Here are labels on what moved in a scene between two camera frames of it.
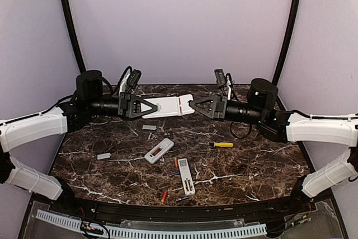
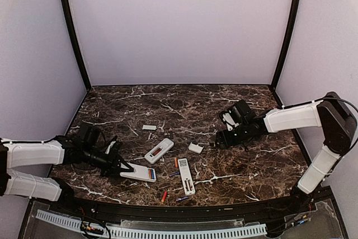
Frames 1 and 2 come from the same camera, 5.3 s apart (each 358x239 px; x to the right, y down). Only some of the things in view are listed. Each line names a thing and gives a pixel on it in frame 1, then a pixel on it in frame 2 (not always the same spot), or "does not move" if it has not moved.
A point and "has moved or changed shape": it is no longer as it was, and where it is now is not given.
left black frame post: (69, 21) does not move
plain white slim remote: (167, 106) → (140, 172)
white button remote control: (186, 177) does not move
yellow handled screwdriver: (223, 144) has moved or changed shape
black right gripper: (221, 101) → (225, 140)
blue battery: (182, 198) does not move
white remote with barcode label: (165, 145) does not move
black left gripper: (127, 106) → (111, 168)
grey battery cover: (149, 127) does not move
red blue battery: (164, 196) does not move
